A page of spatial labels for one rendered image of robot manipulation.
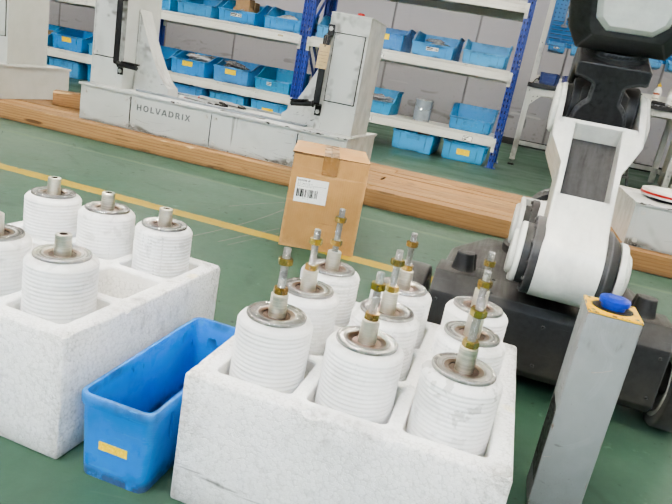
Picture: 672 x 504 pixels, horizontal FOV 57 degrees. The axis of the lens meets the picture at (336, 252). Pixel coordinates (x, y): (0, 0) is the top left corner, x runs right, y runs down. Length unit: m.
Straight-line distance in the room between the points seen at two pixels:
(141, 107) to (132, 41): 0.37
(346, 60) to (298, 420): 2.35
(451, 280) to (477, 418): 0.57
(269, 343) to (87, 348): 0.26
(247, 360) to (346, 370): 0.12
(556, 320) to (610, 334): 0.37
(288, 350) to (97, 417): 0.26
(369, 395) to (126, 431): 0.31
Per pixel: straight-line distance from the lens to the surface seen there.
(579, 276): 1.11
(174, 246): 1.06
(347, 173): 1.91
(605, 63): 1.28
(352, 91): 2.92
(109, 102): 3.42
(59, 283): 0.88
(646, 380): 1.31
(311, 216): 1.94
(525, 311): 1.25
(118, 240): 1.14
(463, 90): 9.15
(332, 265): 0.98
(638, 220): 2.83
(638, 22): 1.23
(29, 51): 4.03
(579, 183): 1.23
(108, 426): 0.85
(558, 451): 0.97
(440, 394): 0.72
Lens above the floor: 0.55
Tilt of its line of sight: 16 degrees down
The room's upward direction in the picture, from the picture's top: 11 degrees clockwise
